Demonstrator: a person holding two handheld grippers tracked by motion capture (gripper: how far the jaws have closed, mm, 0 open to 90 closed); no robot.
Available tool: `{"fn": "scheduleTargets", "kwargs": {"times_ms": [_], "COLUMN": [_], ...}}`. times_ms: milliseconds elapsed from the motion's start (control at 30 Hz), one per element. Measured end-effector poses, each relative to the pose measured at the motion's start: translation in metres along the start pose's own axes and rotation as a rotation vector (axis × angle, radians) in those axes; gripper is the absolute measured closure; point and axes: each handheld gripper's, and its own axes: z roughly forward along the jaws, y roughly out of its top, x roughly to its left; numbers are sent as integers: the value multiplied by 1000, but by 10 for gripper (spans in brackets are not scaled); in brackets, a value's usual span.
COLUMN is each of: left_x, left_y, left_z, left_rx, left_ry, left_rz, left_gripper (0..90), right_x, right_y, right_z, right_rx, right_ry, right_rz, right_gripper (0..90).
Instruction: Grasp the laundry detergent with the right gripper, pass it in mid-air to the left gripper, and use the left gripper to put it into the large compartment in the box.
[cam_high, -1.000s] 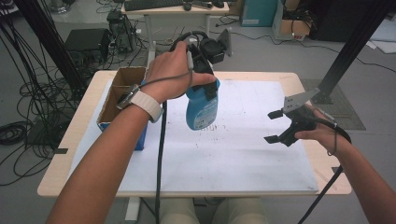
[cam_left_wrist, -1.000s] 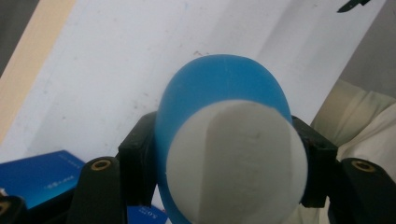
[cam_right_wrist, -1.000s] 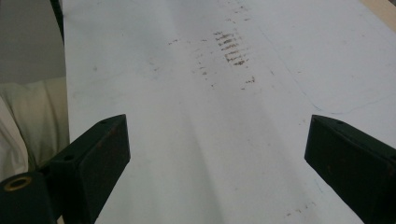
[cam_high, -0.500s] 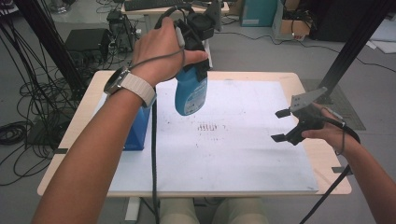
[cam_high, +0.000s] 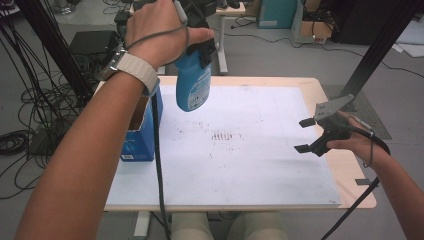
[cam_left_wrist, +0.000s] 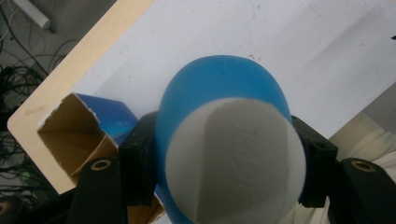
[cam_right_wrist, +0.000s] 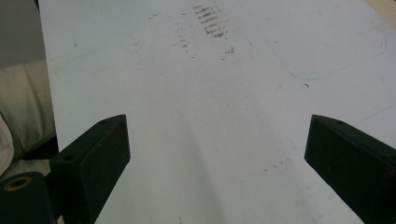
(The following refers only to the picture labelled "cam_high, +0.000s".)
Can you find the white table leg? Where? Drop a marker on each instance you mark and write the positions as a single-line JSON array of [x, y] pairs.
[[142, 223]]

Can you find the white table mat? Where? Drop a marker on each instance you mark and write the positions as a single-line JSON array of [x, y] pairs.
[[233, 173]]

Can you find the blue cardboard box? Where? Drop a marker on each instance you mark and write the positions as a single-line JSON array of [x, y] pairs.
[[143, 143]]

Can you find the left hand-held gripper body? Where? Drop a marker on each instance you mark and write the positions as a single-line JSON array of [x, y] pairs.
[[198, 11]]

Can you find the black equipment box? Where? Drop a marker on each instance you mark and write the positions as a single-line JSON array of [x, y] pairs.
[[93, 43]]

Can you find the person's right hand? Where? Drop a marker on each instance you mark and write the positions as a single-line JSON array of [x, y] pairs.
[[361, 143]]

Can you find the blue detergent bottle white cap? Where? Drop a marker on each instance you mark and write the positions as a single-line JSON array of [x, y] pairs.
[[193, 86]]

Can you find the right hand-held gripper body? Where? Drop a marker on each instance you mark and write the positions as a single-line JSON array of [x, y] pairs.
[[335, 126]]

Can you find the black metal frame post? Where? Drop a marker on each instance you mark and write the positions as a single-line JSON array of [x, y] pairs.
[[50, 43], [376, 50]]

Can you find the person's left hand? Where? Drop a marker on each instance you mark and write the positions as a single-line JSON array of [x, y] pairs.
[[156, 30]]

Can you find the black computer tower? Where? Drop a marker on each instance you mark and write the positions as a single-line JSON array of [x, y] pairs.
[[120, 21]]

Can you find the teal box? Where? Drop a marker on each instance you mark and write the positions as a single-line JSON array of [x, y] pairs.
[[276, 13]]

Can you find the person's beige trousers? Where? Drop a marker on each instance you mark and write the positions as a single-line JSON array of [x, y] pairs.
[[190, 230]]

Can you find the brown cardboard box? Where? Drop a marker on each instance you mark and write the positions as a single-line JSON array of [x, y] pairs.
[[316, 29]]

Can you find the white sheets on floor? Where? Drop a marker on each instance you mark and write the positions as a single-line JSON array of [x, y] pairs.
[[411, 38]]

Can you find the black tape strip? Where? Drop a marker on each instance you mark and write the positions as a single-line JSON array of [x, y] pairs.
[[362, 182]]

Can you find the grey floor mat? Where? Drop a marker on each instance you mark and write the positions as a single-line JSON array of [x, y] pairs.
[[380, 126]]

